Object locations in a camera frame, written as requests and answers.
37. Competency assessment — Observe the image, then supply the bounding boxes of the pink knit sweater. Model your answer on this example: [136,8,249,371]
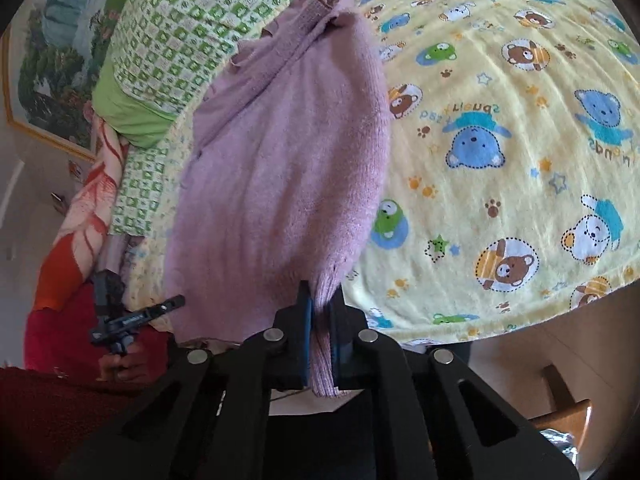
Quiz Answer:
[162,0,394,401]

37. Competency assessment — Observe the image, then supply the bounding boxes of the person's left hand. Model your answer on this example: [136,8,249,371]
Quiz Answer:
[98,344,149,385]

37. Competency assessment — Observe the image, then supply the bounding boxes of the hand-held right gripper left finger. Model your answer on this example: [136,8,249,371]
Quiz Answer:
[55,280,315,480]

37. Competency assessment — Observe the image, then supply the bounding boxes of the landscape wall painting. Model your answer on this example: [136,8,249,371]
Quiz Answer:
[2,0,132,162]

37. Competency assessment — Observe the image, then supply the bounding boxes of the red orange floral blanket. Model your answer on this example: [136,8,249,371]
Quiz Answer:
[24,102,132,322]

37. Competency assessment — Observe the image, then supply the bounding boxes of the green patterned pillow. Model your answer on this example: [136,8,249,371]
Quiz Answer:
[109,147,183,237]
[94,0,346,150]

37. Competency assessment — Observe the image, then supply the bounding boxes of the yellow bear print blanket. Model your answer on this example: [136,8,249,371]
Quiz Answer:
[124,0,640,348]

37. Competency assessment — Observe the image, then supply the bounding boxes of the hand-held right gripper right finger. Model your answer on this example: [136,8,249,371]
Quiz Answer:
[329,286,582,480]

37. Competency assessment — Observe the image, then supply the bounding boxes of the red cloth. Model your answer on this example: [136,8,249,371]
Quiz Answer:
[22,287,175,387]

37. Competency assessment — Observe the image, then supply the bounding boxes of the person's left forearm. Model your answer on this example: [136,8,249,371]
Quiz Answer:
[0,364,151,480]

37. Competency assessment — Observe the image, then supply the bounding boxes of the silver foil bag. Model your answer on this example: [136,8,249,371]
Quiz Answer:
[542,426,582,468]

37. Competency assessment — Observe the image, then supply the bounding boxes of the wooden chair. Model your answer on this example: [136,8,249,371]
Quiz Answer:
[527,364,593,453]

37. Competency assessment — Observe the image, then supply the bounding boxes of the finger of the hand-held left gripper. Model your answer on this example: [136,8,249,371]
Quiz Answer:
[131,295,187,322]

